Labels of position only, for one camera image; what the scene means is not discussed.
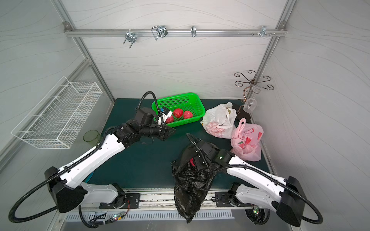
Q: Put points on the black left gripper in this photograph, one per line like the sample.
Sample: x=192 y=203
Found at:
x=163 y=132

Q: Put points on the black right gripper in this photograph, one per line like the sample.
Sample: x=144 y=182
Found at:
x=199 y=161

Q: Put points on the red apple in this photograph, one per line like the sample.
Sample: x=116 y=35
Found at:
x=187 y=114
x=178 y=113
x=192 y=162
x=169 y=120

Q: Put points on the black plastic bag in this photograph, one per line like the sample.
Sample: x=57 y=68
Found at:
x=191 y=185

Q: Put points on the white printed plastic bag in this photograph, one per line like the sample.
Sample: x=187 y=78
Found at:
x=219 y=121

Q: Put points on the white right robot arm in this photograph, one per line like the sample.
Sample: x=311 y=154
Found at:
x=283 y=196

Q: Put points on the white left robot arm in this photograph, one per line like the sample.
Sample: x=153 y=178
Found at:
x=66 y=184

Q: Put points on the pink plastic bag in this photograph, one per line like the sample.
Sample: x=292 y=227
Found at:
x=245 y=141

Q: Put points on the green plastic basket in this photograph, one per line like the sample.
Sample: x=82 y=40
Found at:
x=187 y=102

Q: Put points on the green translucent cup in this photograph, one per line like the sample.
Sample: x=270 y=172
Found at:
x=92 y=137

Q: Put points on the clear glass on stand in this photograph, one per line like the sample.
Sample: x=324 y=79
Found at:
x=250 y=105

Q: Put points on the metal clamp hook left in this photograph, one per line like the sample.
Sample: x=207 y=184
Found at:
x=130 y=38

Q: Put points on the metal clamp hook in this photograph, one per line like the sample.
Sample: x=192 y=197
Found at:
x=130 y=38
x=159 y=32

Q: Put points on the bronze curled hook stand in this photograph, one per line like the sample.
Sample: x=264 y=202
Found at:
x=251 y=89

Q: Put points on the metal clamp hook middle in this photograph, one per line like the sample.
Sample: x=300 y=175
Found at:
x=159 y=32

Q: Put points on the small metal hook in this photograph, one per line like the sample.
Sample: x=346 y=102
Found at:
x=193 y=31

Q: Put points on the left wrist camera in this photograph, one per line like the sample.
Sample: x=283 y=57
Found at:
x=164 y=114

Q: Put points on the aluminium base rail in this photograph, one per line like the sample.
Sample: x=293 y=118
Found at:
x=150 y=199

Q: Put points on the white wire basket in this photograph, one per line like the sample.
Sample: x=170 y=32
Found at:
x=57 y=119

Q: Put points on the aluminium crossbar rail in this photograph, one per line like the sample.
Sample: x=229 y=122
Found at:
x=182 y=33

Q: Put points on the metal bracket right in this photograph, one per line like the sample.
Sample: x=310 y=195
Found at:
x=263 y=32

